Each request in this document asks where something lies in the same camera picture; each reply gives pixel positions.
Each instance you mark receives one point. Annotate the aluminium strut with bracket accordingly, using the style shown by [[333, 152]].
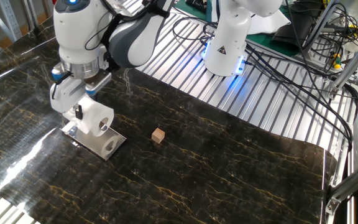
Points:
[[350, 183]]

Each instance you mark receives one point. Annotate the green cutting mat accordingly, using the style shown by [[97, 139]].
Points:
[[269, 45]]

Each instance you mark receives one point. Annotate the black pouch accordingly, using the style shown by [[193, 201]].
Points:
[[294, 31]]

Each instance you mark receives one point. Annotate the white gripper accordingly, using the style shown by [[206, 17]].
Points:
[[65, 98]]

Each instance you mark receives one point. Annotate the small wooden cube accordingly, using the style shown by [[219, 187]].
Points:
[[158, 136]]

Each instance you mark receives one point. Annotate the grey metal shelf upright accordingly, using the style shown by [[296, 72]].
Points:
[[6, 15]]

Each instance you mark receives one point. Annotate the white toilet paper roll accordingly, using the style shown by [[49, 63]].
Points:
[[95, 116]]

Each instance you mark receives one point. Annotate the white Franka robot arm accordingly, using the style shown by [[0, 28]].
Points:
[[228, 37]]

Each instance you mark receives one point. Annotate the black electronic device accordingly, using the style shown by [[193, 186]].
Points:
[[197, 4]]

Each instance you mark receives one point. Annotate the aluminium frame strut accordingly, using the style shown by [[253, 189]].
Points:
[[353, 62]]

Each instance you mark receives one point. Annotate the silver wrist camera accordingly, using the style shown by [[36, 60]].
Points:
[[98, 81]]

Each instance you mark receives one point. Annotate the chrome paper roll holder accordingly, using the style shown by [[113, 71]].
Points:
[[95, 144]]

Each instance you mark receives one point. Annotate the black marble pattern mat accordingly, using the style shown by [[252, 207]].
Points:
[[197, 174]]

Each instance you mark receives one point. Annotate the white paper sheet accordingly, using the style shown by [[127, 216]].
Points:
[[269, 23]]

